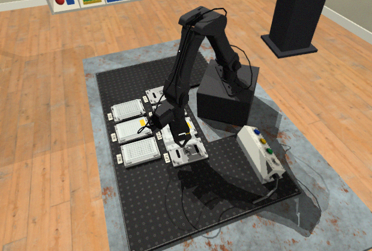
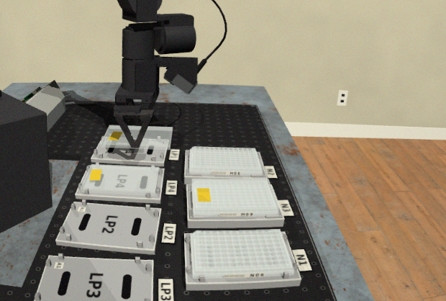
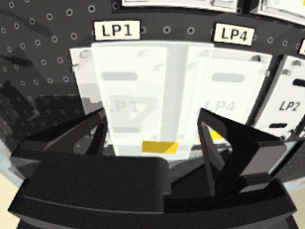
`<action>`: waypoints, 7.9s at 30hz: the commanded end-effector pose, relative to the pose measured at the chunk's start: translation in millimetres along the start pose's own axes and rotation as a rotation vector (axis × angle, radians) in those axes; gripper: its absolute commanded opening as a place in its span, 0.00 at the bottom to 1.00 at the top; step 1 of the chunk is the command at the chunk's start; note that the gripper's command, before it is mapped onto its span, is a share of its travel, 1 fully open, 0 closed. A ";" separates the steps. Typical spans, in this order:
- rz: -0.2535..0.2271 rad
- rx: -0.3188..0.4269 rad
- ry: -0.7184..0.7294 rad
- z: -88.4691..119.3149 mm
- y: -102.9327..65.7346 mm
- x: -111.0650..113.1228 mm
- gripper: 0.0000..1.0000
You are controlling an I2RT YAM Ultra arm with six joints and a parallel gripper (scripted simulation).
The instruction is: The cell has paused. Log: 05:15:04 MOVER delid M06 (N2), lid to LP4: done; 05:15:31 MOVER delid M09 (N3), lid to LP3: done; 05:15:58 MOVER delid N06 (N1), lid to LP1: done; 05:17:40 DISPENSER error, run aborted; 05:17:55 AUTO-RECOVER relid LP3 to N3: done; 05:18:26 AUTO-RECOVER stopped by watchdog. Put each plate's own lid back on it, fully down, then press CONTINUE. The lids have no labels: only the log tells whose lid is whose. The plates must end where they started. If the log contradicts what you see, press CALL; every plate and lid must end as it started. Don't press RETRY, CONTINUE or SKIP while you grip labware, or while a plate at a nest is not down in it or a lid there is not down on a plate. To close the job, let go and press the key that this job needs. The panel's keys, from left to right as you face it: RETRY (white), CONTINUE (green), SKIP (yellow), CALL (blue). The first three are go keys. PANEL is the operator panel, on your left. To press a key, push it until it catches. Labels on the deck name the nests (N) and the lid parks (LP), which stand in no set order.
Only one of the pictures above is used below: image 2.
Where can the white well plate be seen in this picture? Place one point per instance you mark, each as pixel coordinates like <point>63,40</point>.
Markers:
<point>232,214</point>
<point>227,254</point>
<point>224,161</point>

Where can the white button panel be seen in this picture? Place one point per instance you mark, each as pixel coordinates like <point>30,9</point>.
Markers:
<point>51,100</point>

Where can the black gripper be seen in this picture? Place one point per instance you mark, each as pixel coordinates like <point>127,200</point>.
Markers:
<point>124,98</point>

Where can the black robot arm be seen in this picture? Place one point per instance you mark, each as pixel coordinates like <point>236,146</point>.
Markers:
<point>165,33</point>

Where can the white plate lid with yellow tape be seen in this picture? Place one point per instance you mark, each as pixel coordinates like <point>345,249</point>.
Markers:
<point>158,138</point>
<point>233,195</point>
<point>116,179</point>

